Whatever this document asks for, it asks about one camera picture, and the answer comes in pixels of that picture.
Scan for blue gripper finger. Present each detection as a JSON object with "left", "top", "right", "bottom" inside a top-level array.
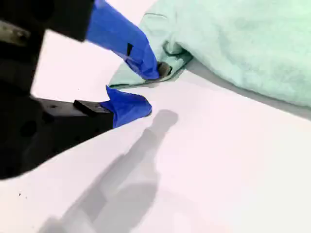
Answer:
[
  {"left": 38, "top": 85, "right": 153, "bottom": 168},
  {"left": 46, "top": 0, "right": 173, "bottom": 80}
]

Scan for pale green T-shirt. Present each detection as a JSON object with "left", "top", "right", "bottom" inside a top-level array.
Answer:
[{"left": 108, "top": 0, "right": 311, "bottom": 109}]

